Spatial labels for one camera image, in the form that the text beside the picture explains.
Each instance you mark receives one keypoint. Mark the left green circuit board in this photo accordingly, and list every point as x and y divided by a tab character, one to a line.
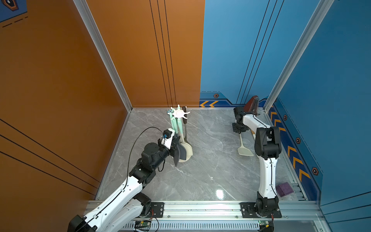
142	225

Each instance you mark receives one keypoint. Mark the right green circuit board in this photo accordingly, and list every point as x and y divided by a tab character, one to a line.
266	225

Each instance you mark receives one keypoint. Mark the mint handle white spatula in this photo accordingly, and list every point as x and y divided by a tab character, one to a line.
242	150

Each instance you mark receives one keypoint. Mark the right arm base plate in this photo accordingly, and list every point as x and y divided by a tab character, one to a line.
248	210

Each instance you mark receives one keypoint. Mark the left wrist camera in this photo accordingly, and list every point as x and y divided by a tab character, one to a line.
167	138

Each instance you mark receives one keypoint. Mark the mint handle grey turner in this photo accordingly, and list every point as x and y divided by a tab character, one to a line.
176	159

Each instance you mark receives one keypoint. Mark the purple flat block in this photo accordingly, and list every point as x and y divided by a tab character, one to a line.
284	189

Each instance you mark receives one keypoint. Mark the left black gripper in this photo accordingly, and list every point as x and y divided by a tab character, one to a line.
175	151

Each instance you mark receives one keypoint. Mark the black handle metal utensil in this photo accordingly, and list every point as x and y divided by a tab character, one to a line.
185	128

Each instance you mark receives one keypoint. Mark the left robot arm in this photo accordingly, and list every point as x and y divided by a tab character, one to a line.
128	202

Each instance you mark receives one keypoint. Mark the aluminium front rail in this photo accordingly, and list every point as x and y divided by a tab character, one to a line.
231	210

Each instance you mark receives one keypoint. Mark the dark red metronome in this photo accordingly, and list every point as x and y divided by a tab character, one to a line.
252	105

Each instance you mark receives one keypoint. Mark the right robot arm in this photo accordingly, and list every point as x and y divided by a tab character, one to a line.
267	148

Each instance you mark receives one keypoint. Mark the mint handle grey spatula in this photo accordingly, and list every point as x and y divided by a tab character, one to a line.
182	150

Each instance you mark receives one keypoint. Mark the green circuit board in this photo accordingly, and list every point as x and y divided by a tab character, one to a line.
142	225
266	225

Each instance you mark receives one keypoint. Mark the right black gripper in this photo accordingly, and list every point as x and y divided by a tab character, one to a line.
235	130

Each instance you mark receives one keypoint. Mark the white utensil rack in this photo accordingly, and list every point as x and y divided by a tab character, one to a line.
178	114

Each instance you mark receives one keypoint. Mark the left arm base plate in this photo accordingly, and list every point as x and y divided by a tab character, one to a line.
153	209

